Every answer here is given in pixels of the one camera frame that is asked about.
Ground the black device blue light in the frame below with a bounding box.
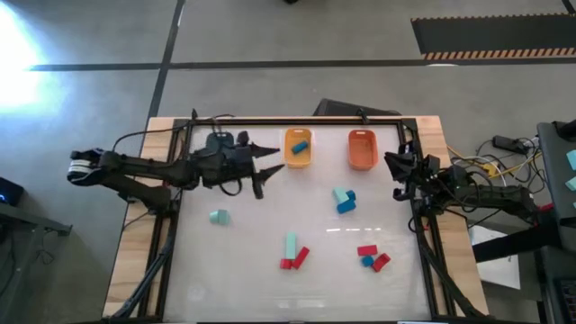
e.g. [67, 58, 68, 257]
[0, 176, 24, 207]

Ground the dark teal plastic bin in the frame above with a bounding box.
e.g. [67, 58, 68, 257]
[205, 131, 236, 152]

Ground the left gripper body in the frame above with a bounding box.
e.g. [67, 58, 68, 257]
[193, 142, 266, 200]

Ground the black aluminium table frame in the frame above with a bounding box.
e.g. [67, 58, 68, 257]
[107, 114, 491, 323]

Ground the black desk crossbar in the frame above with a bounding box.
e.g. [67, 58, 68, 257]
[472, 222, 563, 265]

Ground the black power strip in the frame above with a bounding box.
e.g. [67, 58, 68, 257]
[491, 134, 526, 154]

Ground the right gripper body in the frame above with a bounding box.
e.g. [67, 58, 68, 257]
[403, 156, 452, 195]

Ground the white paper sheet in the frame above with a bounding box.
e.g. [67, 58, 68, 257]
[467, 224, 522, 291]

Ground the long red rectangular block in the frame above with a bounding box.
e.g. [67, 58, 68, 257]
[291, 246, 311, 271]

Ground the yellow cable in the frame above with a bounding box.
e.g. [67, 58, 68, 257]
[447, 146, 544, 177]

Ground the dark gray side desk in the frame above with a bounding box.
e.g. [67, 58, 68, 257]
[0, 202, 73, 324]
[537, 120, 576, 253]

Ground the yellow plastic bin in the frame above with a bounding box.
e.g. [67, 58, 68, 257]
[283, 128, 313, 169]

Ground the black computer monitor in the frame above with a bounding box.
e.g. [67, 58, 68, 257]
[312, 97, 402, 118]

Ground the black hazard-striped floor mat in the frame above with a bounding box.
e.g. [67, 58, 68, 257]
[410, 13, 576, 61]

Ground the orange plastic bin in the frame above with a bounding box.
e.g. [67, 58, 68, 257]
[347, 129, 380, 172]

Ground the mint half-cylinder block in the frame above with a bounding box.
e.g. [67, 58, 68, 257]
[208, 209, 231, 226]

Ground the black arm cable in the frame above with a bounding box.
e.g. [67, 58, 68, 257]
[111, 107, 235, 153]

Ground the long mint rectangular block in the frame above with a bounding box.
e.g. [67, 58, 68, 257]
[285, 231, 298, 261]

